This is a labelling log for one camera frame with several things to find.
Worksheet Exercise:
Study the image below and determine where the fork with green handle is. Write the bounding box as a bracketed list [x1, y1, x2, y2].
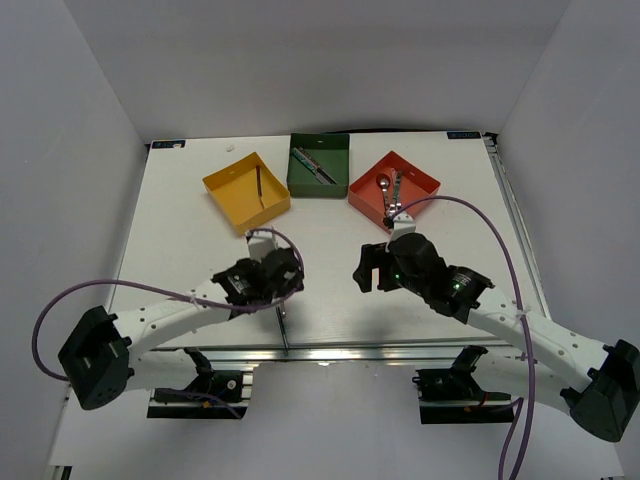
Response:
[276, 303, 290, 356]

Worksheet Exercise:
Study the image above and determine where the spoon with dark handle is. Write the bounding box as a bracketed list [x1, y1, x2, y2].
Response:
[376, 173, 395, 218]

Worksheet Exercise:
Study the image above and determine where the spoon with green handle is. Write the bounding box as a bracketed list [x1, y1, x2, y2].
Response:
[388, 169, 403, 214]

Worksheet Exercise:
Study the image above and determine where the fork with dark handle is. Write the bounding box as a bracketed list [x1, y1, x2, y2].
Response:
[255, 165, 265, 210]

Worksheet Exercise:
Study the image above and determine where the knife with dark handle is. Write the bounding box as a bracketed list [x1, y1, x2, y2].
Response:
[295, 147, 338, 185]

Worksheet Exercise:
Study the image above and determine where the knife with green handle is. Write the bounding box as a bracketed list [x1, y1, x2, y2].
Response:
[291, 150, 336, 186]

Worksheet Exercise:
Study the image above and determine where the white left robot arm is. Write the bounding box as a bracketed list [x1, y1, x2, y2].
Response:
[58, 248, 304, 411]

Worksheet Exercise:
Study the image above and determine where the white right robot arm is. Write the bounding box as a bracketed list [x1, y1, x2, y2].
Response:
[353, 233, 639, 443]

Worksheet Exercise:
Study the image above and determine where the red square container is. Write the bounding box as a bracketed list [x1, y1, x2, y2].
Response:
[347, 151, 441, 231]

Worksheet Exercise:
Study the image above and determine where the yellow square container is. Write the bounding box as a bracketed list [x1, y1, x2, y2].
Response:
[202, 152, 291, 235]

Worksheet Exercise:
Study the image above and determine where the dark green square container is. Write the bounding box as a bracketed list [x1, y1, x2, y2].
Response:
[286, 133, 350, 199]

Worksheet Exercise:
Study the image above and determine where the blue label sticker right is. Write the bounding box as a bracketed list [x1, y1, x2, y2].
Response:
[446, 131, 482, 140]

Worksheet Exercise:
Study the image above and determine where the blue label sticker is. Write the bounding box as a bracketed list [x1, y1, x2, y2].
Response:
[150, 140, 186, 149]
[446, 131, 482, 140]

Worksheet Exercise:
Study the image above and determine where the blue label sticker left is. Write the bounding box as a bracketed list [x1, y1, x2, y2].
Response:
[150, 140, 186, 149]

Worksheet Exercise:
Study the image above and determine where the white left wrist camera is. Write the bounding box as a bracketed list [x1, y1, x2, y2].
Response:
[245, 229, 278, 261]

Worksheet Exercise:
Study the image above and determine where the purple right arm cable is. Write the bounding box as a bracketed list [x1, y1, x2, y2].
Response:
[383, 196, 537, 480]

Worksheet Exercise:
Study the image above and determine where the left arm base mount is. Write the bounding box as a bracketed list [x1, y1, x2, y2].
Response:
[147, 348, 253, 420]

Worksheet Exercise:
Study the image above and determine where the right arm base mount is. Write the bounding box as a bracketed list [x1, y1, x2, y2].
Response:
[412, 345, 515, 425]

